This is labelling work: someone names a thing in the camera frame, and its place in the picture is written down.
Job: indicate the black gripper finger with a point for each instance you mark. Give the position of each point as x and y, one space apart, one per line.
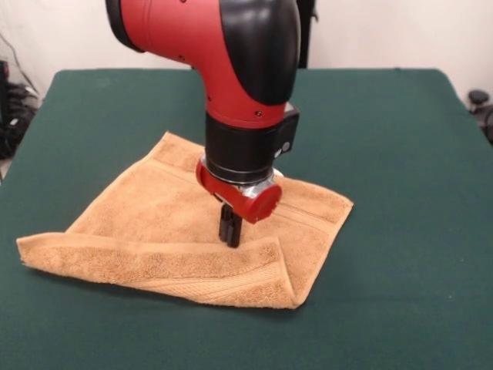
235 231
224 227

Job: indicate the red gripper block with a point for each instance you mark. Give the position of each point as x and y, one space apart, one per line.
231 196

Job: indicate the tan terry towel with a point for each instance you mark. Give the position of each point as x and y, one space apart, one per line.
135 231

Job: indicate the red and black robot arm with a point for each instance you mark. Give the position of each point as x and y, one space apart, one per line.
242 77

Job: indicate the dark green table cloth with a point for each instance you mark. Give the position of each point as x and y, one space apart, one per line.
385 270

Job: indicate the black round chair base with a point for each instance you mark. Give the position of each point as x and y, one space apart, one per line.
481 104

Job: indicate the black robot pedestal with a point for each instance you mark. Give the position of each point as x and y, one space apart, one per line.
308 38

